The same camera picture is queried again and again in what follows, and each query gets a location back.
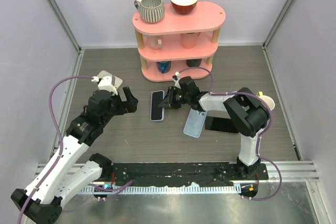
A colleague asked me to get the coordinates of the light blue phone case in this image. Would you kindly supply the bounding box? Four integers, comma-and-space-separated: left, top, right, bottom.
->
183, 109, 207, 138

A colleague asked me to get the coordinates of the white slotted cable duct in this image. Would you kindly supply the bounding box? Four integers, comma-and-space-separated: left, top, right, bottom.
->
81, 184, 242, 195

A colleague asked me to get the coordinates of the pink three-tier shelf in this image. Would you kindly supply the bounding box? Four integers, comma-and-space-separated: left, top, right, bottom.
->
132, 2, 226, 82

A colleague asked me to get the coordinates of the red white bowl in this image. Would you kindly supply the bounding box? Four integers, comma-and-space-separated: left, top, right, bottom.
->
170, 0, 198, 15

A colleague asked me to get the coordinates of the black cup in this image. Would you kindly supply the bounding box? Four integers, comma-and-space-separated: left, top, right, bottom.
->
186, 59, 202, 67

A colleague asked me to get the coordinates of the beige phone case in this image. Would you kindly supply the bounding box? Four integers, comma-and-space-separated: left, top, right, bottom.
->
97, 70, 123, 90

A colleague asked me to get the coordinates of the lavender phone case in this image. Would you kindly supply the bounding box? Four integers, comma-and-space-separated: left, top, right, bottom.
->
149, 90, 166, 122

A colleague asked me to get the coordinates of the aluminium front rail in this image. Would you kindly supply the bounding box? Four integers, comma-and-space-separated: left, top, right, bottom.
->
44, 161, 318, 187

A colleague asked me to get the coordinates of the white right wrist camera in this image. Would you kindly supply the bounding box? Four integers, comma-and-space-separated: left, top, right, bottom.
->
172, 71, 181, 89

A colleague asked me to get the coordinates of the yellow mug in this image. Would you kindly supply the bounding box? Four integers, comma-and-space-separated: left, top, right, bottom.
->
257, 91, 275, 111

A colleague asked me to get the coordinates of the grey striped mug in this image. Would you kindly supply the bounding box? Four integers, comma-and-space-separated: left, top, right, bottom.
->
134, 0, 165, 24

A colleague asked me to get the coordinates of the pale pink mug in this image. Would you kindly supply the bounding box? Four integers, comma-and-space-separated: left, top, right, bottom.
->
147, 36, 162, 50

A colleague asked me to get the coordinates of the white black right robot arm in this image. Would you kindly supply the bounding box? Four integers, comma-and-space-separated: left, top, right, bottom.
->
158, 75, 272, 179

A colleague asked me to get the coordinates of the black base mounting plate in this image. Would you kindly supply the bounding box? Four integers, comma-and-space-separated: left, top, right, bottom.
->
98, 162, 269, 187

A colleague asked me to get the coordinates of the blue mug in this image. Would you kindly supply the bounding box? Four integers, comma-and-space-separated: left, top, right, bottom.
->
156, 61, 171, 73

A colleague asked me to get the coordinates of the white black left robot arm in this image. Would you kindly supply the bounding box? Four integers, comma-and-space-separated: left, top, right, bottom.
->
10, 87, 138, 223

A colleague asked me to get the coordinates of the black gold smartphone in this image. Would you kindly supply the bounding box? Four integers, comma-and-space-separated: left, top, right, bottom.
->
205, 116, 239, 134

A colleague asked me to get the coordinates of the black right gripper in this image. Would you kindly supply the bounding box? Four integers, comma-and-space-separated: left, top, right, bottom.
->
159, 87, 190, 110

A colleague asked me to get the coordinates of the pink cup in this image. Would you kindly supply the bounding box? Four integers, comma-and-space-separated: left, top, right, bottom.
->
181, 32, 201, 49

